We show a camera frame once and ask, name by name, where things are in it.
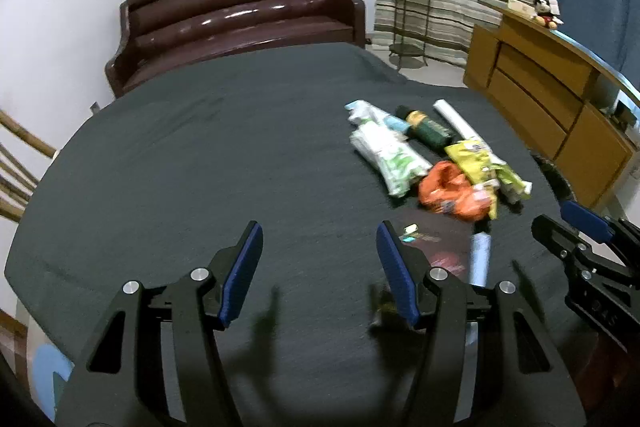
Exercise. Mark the dark brown leather sofa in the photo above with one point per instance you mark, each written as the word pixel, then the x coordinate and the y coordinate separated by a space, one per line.
pixel 235 7

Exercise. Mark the white paper roll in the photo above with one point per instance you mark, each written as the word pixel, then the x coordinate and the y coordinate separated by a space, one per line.
pixel 457 122

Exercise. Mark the green bottle with black cap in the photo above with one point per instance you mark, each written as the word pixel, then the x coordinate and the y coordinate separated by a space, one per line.
pixel 430 132

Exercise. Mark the black metal plant stand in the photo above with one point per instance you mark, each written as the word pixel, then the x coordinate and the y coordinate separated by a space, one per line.
pixel 406 49

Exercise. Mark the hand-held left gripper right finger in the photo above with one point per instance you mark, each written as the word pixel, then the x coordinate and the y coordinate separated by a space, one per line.
pixel 395 272

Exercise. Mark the bamboo chair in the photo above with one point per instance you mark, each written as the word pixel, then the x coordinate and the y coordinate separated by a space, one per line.
pixel 30 137

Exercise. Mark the dark grey tablecloth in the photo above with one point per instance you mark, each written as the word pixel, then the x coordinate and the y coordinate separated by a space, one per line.
pixel 200 157

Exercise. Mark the orange snack packet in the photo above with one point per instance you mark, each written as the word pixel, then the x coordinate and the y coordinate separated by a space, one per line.
pixel 445 187

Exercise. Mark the green white wrapper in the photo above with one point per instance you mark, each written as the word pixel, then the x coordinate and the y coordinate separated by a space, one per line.
pixel 512 184

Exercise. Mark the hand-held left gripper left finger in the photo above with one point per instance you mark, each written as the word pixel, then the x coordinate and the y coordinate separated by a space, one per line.
pixel 245 277

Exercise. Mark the wooden cabinet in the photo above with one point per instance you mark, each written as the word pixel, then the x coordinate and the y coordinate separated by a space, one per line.
pixel 530 77

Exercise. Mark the mouse plush toy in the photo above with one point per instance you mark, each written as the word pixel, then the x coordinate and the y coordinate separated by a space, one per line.
pixel 545 9

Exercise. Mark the light blue plastic object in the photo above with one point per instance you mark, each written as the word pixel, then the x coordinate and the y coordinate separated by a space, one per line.
pixel 47 372

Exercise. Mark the yellow snack packet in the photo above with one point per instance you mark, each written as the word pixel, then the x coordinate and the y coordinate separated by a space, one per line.
pixel 472 162

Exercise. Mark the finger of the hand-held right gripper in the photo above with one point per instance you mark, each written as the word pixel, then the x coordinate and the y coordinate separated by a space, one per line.
pixel 585 219
pixel 555 237

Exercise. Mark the white green wipes packet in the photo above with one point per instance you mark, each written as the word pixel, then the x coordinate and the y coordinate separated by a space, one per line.
pixel 390 157

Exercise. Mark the pale blue white tube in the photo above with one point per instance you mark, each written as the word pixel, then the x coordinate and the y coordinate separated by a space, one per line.
pixel 481 257

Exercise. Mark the small beige box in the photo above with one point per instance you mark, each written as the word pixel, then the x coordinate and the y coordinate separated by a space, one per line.
pixel 520 8

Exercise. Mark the light blue tube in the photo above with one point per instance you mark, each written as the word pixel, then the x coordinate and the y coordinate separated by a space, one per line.
pixel 396 123

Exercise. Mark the dark red packet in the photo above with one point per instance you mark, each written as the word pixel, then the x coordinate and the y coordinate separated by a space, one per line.
pixel 440 252

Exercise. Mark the black trash bin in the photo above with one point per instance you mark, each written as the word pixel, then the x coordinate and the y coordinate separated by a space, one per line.
pixel 560 179

